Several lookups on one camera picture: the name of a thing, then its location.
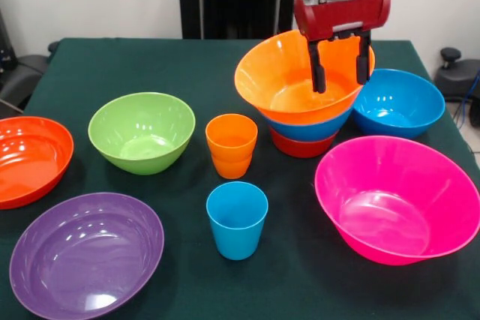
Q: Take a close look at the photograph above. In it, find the black pedestal foot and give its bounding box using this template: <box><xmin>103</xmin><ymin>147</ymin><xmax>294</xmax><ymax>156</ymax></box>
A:
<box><xmin>0</xmin><ymin>53</ymin><xmax>50</xmax><ymax>111</ymax></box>
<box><xmin>433</xmin><ymin>47</ymin><xmax>480</xmax><ymax>103</ymax></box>

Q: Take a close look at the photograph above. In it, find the blue cone-shaped bowl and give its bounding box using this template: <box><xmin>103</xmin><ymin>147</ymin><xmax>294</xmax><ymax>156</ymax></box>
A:
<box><xmin>262</xmin><ymin>104</ymin><xmax>354</xmax><ymax>142</ymax></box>

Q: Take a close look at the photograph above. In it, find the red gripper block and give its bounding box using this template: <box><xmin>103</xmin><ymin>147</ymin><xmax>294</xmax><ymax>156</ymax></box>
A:
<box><xmin>293</xmin><ymin>0</ymin><xmax>392</xmax><ymax>94</ymax></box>

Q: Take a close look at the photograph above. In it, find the blue cable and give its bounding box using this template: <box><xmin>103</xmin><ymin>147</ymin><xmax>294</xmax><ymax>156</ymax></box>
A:
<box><xmin>454</xmin><ymin>71</ymin><xmax>480</xmax><ymax>128</ymax></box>

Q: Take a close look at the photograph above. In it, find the green bowl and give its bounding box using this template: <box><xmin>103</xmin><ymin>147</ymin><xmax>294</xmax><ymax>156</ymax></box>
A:
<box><xmin>88</xmin><ymin>91</ymin><xmax>197</xmax><ymax>176</ymax></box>

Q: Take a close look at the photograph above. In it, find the blue round bowl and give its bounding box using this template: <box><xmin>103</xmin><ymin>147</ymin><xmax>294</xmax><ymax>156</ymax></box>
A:
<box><xmin>351</xmin><ymin>68</ymin><xmax>446</xmax><ymax>139</ymax></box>

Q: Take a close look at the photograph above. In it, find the orange cup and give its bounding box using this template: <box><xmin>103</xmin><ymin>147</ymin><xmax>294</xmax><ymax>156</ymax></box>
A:
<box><xmin>205</xmin><ymin>113</ymin><xmax>259</xmax><ymax>163</ymax></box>
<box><xmin>211</xmin><ymin>152</ymin><xmax>254</xmax><ymax>180</ymax></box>

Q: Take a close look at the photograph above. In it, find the blue cup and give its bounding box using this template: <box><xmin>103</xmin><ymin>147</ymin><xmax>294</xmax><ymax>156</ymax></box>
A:
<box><xmin>205</xmin><ymin>181</ymin><xmax>269</xmax><ymax>261</ymax></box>

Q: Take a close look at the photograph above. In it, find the black equipment box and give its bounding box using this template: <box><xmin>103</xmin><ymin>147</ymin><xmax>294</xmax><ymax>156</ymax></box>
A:
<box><xmin>0</xmin><ymin>10</ymin><xmax>17</xmax><ymax>72</ymax></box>

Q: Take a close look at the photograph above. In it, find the purple bowl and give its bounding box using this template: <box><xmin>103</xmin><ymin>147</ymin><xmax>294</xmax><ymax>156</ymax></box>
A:
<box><xmin>9</xmin><ymin>192</ymin><xmax>165</xmax><ymax>320</ymax></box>

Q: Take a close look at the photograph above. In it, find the dark green table cloth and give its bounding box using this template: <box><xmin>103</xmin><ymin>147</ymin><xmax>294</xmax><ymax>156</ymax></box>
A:
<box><xmin>0</xmin><ymin>37</ymin><xmax>480</xmax><ymax>320</ymax></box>

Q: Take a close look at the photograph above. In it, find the large red-orange bowl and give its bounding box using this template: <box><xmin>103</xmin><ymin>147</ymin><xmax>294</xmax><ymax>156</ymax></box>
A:
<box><xmin>0</xmin><ymin>115</ymin><xmax>75</xmax><ymax>211</ymax></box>

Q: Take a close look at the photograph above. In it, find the pink bowl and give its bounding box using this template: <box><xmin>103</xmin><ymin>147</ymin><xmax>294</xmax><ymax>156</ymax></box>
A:
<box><xmin>313</xmin><ymin>135</ymin><xmax>480</xmax><ymax>266</ymax></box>

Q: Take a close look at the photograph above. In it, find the large orange bowl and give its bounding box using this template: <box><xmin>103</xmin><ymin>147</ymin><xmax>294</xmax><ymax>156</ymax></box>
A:
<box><xmin>234</xmin><ymin>29</ymin><xmax>376</xmax><ymax>125</ymax></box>

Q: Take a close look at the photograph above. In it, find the small red bowl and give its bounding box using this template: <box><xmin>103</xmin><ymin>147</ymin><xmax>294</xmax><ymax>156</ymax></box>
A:
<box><xmin>269</xmin><ymin>128</ymin><xmax>341</xmax><ymax>159</ymax></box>

